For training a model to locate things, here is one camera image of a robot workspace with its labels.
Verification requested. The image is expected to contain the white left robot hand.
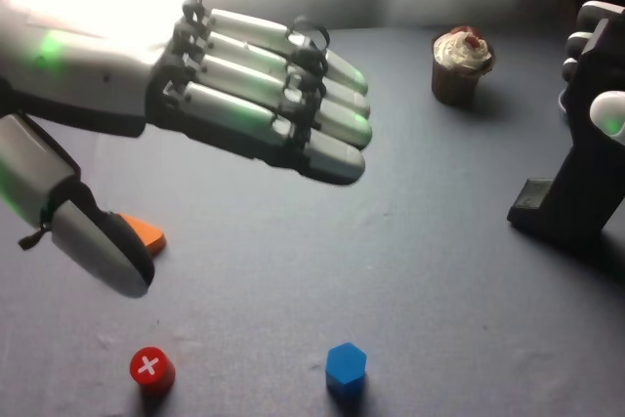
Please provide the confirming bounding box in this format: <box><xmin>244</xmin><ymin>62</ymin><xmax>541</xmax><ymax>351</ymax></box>
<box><xmin>0</xmin><ymin>0</ymin><xmax>375</xmax><ymax>299</ymax></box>

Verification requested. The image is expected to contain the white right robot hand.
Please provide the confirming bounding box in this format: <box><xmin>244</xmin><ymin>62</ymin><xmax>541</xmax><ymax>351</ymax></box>
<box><xmin>559</xmin><ymin>0</ymin><xmax>625</xmax><ymax>143</ymax></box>

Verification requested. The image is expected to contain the black walkie-talkie toy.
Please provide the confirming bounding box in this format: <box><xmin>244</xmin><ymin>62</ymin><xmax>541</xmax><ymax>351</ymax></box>
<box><xmin>506</xmin><ymin>16</ymin><xmax>625</xmax><ymax>255</ymax></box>

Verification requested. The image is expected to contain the toy cupcake with cream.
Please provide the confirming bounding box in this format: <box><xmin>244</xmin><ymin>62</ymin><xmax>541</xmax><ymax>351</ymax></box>
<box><xmin>431</xmin><ymin>24</ymin><xmax>495</xmax><ymax>106</ymax></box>

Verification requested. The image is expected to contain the orange triangle block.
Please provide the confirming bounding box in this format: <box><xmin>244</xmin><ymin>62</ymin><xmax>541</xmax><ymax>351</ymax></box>
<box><xmin>116</xmin><ymin>213</ymin><xmax>167</xmax><ymax>257</ymax></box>

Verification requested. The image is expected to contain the grey table cloth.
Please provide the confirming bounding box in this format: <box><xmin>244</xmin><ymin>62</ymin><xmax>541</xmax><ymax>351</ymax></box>
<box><xmin>0</xmin><ymin>25</ymin><xmax>625</xmax><ymax>417</ymax></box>

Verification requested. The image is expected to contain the red cylinder block white cross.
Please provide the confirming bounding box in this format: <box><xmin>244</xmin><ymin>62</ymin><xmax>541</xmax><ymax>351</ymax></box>
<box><xmin>129</xmin><ymin>346</ymin><xmax>176</xmax><ymax>396</ymax></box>

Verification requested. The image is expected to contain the blue hexagonal block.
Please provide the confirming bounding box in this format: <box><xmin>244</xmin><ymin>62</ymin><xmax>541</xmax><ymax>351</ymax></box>
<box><xmin>324</xmin><ymin>342</ymin><xmax>367</xmax><ymax>396</ymax></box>

